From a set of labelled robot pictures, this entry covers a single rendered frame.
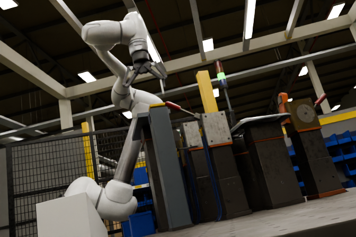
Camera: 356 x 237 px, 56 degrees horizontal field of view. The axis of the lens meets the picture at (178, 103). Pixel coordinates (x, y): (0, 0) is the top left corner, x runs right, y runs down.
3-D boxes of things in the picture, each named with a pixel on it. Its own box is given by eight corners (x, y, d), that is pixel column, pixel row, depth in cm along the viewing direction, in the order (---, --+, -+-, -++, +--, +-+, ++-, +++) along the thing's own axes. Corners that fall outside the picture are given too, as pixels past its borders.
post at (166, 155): (194, 226, 113) (168, 106, 127) (172, 231, 111) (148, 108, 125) (189, 226, 120) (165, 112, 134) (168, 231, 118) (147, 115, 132)
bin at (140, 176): (175, 178, 251) (171, 161, 256) (134, 185, 246) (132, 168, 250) (173, 180, 267) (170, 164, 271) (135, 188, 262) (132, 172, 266)
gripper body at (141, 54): (130, 52, 149) (133, 71, 146) (148, 49, 149) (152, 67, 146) (131, 60, 156) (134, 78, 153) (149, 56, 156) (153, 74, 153)
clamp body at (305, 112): (354, 191, 117) (318, 96, 129) (320, 199, 114) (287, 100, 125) (339, 194, 125) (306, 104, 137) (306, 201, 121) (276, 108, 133)
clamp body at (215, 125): (253, 215, 108) (224, 110, 120) (219, 222, 105) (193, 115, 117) (245, 216, 115) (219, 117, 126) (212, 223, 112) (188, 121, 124)
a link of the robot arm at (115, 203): (93, 214, 192) (130, 224, 195) (92, 217, 177) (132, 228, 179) (133, 91, 212) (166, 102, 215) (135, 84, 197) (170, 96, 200)
